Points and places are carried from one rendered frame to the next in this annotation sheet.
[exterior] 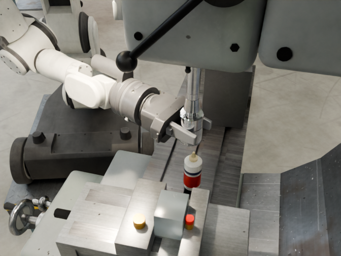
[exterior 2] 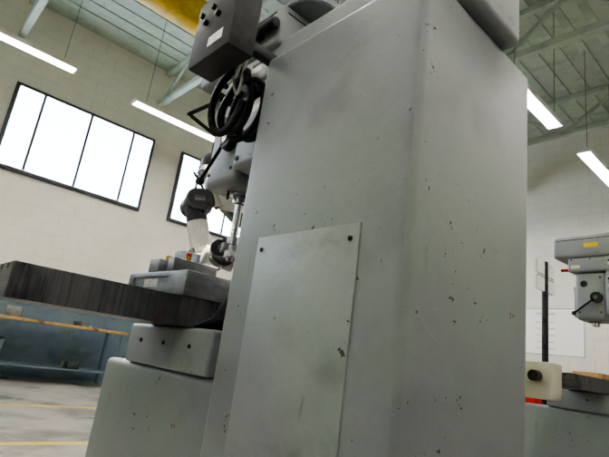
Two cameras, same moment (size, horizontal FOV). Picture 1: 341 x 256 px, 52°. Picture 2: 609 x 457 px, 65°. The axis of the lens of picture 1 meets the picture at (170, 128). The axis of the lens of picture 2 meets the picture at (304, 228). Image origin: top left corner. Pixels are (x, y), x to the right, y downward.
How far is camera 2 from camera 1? 149 cm
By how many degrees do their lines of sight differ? 65
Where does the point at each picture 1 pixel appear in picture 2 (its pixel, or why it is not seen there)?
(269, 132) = not seen: outside the picture
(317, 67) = (244, 160)
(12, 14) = (204, 238)
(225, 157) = not seen: hidden behind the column
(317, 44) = (244, 150)
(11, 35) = (198, 247)
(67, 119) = not seen: hidden behind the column
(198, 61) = (221, 178)
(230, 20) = (230, 158)
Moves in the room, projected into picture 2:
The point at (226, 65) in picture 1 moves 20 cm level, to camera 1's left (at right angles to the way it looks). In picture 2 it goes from (227, 176) to (184, 182)
